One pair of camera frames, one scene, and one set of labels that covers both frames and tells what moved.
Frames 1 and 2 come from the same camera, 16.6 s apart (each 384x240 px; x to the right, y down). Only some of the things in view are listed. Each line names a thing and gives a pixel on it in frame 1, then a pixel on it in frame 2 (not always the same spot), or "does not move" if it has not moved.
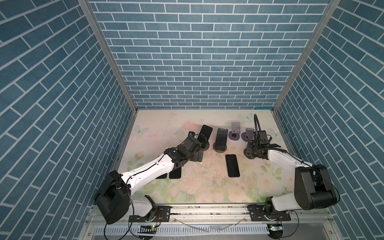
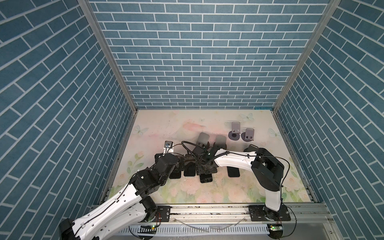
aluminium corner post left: [97, 29] does not move
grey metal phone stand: [234, 135] does not move
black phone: [221, 139] → [205, 178]
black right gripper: [249, 147] → [198, 170]
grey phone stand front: [248, 135] does not move
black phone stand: [176, 173] does not move
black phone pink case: [232, 165] does not move
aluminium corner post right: [333, 5] does not move
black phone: [205, 135] → [189, 169]
